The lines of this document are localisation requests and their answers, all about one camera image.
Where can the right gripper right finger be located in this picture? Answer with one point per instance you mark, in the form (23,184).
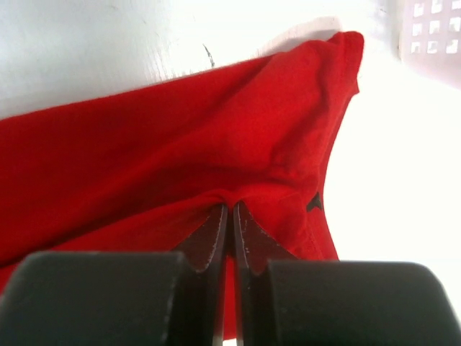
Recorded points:
(283,300)

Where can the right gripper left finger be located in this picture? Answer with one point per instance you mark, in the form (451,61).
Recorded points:
(121,298)

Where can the red t shirt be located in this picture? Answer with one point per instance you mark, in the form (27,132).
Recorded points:
(140,171)

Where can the white plastic basket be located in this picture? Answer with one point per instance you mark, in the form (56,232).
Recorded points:
(430,39)

